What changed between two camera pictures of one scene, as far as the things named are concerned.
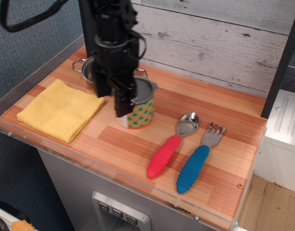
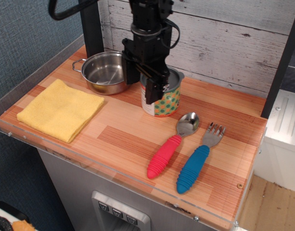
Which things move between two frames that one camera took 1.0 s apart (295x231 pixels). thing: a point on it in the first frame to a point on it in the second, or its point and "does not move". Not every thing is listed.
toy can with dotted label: x=143 y=115 to x=168 y=104
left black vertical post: x=89 y=11 does not move
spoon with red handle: x=185 y=123 does not move
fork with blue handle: x=198 y=158 does not move
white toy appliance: x=279 y=159 does not move
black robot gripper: x=119 y=55 to x=150 y=46
